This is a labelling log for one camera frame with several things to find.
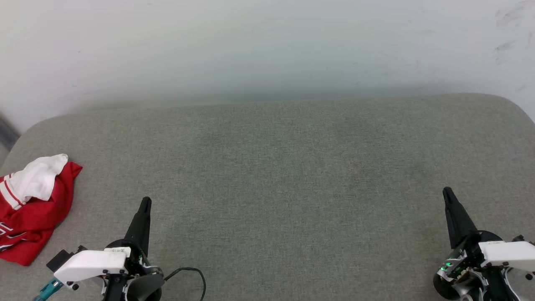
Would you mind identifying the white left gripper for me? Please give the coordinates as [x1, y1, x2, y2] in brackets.
[53, 196, 165, 301]

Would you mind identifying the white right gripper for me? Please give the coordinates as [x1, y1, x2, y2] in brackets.
[433, 187, 535, 301]

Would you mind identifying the red white basketball jersey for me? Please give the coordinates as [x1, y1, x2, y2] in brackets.
[0, 153, 83, 267]

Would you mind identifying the grey fabric sofa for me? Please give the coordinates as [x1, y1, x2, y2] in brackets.
[0, 93, 535, 301]

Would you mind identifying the thin black cable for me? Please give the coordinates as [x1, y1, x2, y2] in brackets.
[165, 267, 207, 301]

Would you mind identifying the teal camera cable connector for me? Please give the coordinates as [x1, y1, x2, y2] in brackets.
[33, 278, 64, 301]

